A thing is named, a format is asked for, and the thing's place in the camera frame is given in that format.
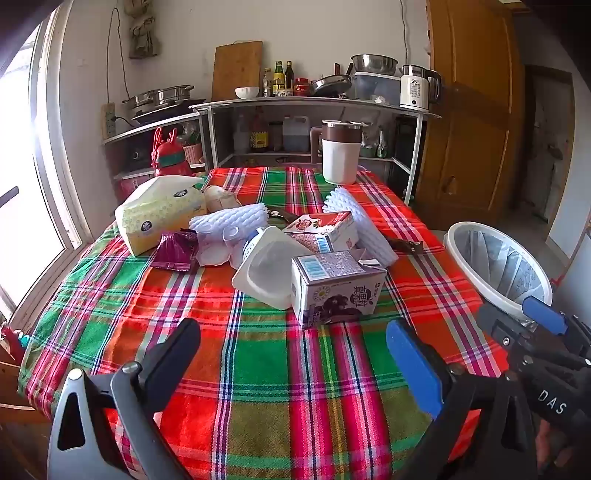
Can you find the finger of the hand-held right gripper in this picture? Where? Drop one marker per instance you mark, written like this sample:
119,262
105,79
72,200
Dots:
501,327
545,316

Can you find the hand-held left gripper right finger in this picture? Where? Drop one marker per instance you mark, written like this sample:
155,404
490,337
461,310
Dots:
411,364

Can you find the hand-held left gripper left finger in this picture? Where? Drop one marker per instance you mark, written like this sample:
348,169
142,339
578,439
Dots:
178,350

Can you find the white trash bin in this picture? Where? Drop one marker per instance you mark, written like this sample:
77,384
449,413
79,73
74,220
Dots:
461,249

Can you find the purple snack wrapper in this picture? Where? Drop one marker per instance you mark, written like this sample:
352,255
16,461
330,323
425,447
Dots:
175,251

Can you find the purple milk carton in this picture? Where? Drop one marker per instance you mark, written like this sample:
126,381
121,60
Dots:
332,295

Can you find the small white plastic cup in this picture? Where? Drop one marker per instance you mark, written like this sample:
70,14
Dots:
217,251

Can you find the long brown wrapper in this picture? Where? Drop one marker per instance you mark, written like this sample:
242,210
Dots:
406,245

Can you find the white yogurt tub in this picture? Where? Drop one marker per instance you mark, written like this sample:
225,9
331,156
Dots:
268,272

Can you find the white foam fruit net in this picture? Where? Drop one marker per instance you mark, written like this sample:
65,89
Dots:
364,226
231,217

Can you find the beige paper bag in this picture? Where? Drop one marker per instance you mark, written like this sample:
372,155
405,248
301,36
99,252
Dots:
219,196

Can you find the red milk carton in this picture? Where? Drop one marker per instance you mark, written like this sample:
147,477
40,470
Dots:
323,226

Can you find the person's right hand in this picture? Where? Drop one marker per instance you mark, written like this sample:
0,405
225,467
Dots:
554,445

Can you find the clear plastic bin liner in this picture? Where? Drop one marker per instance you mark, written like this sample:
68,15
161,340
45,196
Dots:
503,267

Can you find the plaid tablecloth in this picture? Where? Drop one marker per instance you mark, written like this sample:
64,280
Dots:
254,369

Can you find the yellow tissue pack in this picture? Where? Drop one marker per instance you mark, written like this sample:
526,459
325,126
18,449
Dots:
152,217

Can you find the red water bottle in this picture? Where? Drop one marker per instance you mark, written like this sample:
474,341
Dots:
168,159

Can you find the pink woven basket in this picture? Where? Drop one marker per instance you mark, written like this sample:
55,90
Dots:
193,153

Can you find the wooden door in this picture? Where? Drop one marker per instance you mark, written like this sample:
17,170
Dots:
475,115

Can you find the white pitcher brown lid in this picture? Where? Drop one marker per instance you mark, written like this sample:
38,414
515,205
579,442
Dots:
339,159

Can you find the tall clear plastic bottle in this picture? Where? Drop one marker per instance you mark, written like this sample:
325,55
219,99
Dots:
241,136

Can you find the small white metal shelf rack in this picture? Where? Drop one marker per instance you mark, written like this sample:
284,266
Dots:
152,128

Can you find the soy sauce bottle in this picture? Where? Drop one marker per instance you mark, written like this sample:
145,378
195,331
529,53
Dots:
258,134

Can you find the beige power strip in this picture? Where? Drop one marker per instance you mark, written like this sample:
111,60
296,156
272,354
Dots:
110,121

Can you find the black induction cooker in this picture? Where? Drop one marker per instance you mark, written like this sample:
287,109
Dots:
166,110

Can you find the white plastic jug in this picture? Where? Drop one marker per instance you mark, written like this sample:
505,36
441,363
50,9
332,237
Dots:
295,136

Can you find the white electric kettle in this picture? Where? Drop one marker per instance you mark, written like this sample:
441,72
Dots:
415,90

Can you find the steel steamer pot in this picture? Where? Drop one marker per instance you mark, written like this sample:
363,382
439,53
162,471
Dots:
157,96

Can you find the white bowl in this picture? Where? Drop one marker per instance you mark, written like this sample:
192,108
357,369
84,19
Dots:
247,92

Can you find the clear plastic storage box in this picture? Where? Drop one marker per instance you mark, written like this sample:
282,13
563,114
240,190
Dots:
376,90

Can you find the large white metal shelf rack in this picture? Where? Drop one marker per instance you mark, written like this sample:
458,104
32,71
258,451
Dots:
323,102

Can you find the small clear bottle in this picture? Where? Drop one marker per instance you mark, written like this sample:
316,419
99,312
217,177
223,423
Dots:
267,85

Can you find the wooden cutting board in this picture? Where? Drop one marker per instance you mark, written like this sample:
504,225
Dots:
238,69

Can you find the green bottle yellow label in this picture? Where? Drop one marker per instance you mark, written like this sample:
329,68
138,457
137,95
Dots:
278,78

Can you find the steel frying pan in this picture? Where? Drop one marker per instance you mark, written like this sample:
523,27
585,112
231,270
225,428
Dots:
330,85

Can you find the red jar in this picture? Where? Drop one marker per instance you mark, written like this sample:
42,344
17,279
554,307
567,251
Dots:
302,86

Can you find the steel mixing bowl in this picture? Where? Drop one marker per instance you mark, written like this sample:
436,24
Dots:
374,64

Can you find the dark glass bottle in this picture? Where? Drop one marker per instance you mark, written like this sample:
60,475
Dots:
289,76

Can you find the hanging cloth bag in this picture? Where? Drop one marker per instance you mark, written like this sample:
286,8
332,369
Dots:
144,32

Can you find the white window frame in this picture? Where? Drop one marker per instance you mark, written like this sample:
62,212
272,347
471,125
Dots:
51,115

